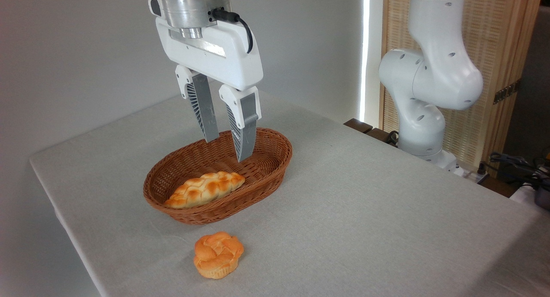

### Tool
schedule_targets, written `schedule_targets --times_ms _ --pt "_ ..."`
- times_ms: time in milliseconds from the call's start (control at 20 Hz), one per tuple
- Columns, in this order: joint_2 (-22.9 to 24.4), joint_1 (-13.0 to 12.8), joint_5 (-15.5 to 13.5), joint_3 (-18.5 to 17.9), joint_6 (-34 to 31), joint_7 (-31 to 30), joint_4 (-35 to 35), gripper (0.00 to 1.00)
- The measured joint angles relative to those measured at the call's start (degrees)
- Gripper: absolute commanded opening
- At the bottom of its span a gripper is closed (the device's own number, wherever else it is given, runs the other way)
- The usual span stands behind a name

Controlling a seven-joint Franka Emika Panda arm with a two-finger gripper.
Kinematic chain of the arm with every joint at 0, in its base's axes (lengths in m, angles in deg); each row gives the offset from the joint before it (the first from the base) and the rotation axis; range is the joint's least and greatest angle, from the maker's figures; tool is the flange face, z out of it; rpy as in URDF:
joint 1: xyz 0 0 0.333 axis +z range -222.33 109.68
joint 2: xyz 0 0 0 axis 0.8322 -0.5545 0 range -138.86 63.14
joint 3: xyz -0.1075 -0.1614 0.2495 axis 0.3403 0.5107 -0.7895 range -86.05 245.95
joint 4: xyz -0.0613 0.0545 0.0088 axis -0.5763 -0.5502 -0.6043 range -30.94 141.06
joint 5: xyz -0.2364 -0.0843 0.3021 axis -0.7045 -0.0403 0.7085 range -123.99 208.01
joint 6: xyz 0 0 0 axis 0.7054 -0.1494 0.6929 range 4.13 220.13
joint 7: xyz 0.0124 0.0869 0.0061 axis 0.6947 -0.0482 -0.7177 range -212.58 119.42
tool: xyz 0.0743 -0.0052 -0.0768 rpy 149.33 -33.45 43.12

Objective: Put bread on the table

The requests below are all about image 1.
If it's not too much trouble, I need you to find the long braided bread loaf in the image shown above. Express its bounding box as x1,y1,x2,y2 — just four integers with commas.
164,171,246,210

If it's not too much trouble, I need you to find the round orange bread bun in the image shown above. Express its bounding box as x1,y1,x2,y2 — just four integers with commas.
193,232,244,279

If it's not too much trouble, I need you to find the light grey tablecloth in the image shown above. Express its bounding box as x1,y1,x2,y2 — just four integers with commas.
29,80,550,297

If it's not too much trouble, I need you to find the bamboo folding screen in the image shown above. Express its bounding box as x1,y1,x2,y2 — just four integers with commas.
380,0,544,173

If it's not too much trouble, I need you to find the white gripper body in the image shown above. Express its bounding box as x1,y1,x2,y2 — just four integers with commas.
148,0,264,92

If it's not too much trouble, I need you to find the black cable bundle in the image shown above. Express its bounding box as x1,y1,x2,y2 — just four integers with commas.
488,152,550,190

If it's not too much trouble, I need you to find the black screen hinge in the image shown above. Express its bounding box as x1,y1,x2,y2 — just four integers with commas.
493,80,522,105

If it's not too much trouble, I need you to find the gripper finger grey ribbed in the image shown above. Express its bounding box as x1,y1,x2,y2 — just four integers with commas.
175,65,220,143
219,84,261,162

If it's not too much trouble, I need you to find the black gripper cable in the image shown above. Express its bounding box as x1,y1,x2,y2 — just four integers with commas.
210,8,254,54

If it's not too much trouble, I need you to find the brown wicker basket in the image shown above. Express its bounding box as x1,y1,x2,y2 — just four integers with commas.
143,127,293,225

